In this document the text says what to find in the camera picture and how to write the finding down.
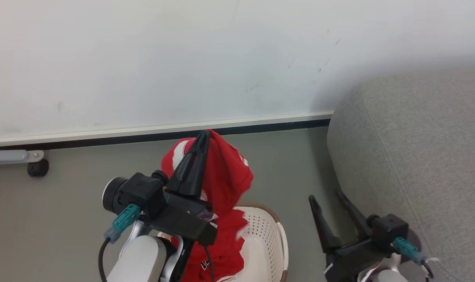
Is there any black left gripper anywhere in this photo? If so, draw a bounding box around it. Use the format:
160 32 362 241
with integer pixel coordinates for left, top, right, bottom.
144 130 219 246

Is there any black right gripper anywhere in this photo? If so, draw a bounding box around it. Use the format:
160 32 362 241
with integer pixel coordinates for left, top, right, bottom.
309 190 393 282

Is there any red shirt with white stripes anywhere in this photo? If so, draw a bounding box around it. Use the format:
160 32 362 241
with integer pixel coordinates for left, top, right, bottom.
160 129 255 282

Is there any cream perforated laundry basket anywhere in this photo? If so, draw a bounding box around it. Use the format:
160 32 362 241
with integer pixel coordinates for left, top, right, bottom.
157 202 289 282

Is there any black floor edge strip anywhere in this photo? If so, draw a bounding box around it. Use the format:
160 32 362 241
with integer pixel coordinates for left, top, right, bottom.
0 119 331 152

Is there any grey fabric sofa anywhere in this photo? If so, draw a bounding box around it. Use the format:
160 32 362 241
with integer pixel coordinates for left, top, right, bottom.
326 70 475 282

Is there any black caster wheel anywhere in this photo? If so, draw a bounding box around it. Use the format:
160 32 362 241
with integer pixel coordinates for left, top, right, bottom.
27 159 50 177

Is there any grey metal furniture leg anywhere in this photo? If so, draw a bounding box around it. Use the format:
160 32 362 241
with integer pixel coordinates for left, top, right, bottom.
0 149 45 166

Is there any white wall skirting board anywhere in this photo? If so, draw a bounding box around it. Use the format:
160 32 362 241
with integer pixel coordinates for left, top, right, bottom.
0 111 335 148

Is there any black cable with teal plug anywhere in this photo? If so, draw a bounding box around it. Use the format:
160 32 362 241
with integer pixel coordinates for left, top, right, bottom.
98 204 141 282
393 237 440 279

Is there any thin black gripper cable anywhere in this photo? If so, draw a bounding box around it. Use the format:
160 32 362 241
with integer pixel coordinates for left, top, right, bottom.
203 244 216 282

